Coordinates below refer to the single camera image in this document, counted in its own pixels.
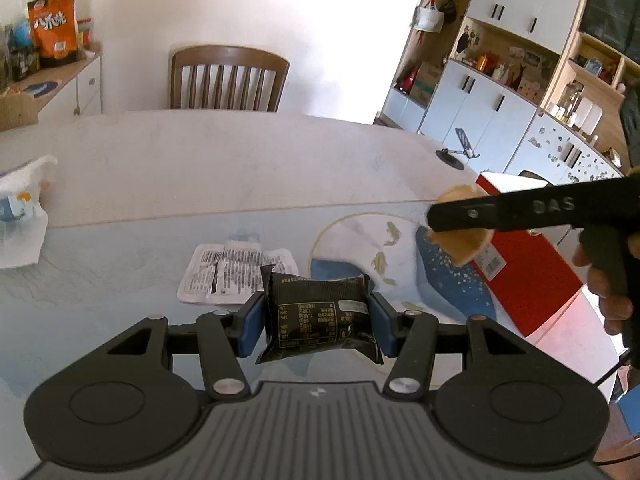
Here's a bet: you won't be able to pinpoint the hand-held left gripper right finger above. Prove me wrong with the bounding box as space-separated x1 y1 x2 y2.
370 292 561 398

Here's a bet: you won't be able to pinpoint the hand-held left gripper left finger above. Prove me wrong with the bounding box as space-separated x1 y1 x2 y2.
65 292 266 402

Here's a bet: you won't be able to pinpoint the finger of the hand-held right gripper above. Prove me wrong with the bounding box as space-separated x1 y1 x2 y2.
426 194 506 234

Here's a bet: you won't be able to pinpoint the round tan bread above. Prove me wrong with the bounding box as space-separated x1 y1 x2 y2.
425 185 494 267

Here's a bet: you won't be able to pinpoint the black snack packet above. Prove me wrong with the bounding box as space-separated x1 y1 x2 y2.
256 265 385 366

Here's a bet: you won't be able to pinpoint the red cardboard box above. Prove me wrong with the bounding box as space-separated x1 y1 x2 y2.
475 172 587 339

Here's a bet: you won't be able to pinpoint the white marble desktop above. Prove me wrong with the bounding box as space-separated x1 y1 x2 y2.
0 109 623 411

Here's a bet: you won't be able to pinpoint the person's right hand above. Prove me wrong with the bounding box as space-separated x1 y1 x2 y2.
571 245 640 336

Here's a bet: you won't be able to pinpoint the black phone stand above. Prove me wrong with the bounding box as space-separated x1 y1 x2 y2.
436 127 479 171

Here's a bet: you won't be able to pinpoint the white snack packets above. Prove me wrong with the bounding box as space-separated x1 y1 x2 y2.
177 244 301 307

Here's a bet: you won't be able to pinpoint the silver foil packet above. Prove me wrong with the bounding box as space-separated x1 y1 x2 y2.
220 239 266 301

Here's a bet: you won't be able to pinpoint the brown cardboard box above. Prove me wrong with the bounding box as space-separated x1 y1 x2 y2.
412 62 444 106

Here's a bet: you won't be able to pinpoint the white hanging bag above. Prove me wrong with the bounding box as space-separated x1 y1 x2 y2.
412 2 446 35

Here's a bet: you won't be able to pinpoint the brown wooden chair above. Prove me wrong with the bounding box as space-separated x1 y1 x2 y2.
169 45 291 113

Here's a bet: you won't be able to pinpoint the white printed tissue pack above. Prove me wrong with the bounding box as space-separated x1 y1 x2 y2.
0 155 59 269

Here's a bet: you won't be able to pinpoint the white sideboard cabinet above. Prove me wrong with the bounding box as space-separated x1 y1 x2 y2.
0 42 104 133

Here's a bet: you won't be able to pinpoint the woven basket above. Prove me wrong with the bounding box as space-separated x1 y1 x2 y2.
0 91 40 133

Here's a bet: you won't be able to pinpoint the round blue mat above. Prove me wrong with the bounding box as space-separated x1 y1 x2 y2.
22 80 61 99

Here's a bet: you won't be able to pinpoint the orange snack bag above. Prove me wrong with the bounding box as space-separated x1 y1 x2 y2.
27 0 79 68

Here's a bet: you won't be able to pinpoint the white wall cabinet unit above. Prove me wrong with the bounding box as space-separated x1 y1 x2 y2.
375 0 640 187

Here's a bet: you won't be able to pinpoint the black cable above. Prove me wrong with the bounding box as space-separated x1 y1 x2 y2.
594 349 632 392

